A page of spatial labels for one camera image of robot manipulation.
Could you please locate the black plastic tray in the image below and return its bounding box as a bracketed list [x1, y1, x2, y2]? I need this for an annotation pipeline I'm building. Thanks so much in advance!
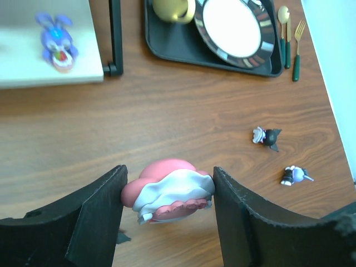
[144, 1, 284, 77]

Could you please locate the gold fork green handle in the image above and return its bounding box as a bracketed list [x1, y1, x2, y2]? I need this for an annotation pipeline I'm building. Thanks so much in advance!
[292, 20, 306, 82]

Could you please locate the pink bunny white bonnet toy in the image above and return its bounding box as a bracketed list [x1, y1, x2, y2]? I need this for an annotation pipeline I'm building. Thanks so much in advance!
[121, 159, 215, 225]

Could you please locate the gold spoon green handle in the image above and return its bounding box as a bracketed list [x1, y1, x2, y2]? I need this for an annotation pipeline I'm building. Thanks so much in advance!
[278, 6, 289, 65]

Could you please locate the gold knife green handle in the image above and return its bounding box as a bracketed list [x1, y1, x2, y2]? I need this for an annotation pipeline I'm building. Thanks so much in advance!
[285, 16, 291, 69]

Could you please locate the beige black three-tier shelf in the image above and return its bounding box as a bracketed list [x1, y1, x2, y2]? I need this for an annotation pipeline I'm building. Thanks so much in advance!
[1, 1, 123, 89]

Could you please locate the black imp toy right upper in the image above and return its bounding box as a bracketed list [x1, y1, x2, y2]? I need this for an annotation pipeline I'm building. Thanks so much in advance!
[252, 126, 282, 152]

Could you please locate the purple bunny holding cake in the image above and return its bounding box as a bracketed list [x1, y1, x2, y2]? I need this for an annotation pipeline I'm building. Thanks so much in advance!
[36, 12, 79, 73]

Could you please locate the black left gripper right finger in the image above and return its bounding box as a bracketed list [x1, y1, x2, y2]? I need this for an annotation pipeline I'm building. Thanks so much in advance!
[213, 167, 355, 266]

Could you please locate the black imp purple toy right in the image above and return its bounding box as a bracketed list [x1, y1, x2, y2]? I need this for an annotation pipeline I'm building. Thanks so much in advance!
[280, 165, 314, 186]

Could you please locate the black imp toy left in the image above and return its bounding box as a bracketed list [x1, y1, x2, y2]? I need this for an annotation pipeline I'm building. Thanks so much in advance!
[116, 229, 131, 245]

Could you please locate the striped rim dinner plate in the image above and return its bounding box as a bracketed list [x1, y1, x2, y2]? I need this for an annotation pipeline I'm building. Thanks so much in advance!
[194, 0, 275, 69]

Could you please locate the yellow ceramic mug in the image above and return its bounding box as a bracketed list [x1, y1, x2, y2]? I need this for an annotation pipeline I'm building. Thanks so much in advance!
[152, 0, 196, 24]

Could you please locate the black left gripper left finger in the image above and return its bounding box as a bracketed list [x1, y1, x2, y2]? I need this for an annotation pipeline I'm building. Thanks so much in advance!
[1, 165, 127, 266]

